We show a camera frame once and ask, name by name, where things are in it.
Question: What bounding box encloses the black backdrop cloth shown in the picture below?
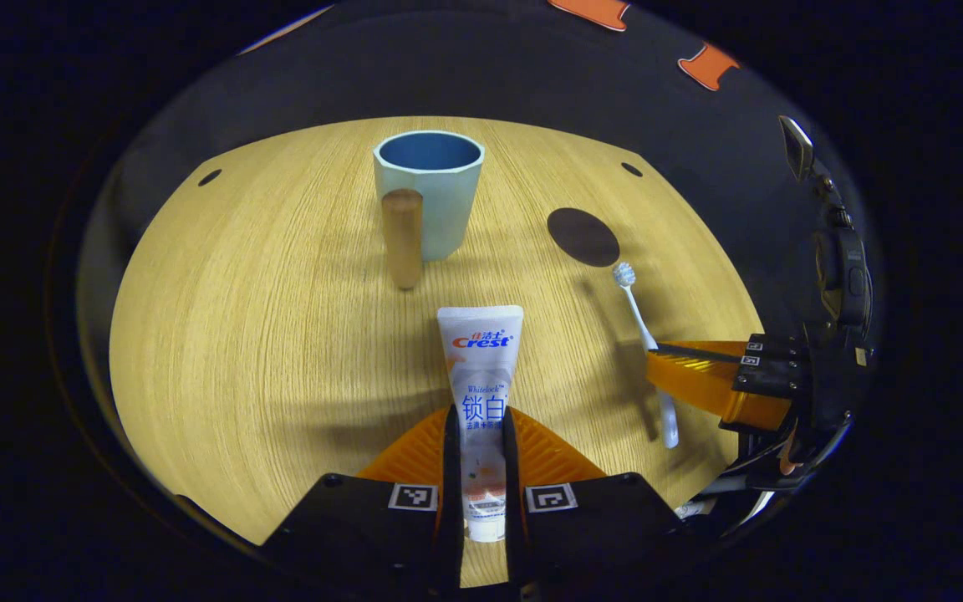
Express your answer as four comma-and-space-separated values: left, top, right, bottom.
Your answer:
76, 0, 884, 394

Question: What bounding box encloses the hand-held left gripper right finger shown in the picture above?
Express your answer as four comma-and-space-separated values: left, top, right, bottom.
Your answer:
502, 406, 700, 590

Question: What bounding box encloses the white toothpaste tube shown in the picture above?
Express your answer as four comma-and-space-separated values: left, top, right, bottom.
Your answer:
436, 305, 525, 543

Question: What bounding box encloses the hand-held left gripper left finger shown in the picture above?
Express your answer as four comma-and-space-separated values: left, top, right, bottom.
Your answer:
264, 406, 466, 596

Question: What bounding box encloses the blue cup with wooden handle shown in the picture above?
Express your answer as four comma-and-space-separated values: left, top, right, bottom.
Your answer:
373, 130, 486, 291

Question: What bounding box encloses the round dark brown coaster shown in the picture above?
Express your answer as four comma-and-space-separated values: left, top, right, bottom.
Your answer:
547, 207, 621, 268

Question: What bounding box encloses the white toothbrush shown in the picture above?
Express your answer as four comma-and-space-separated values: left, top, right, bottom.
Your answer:
612, 262, 680, 450

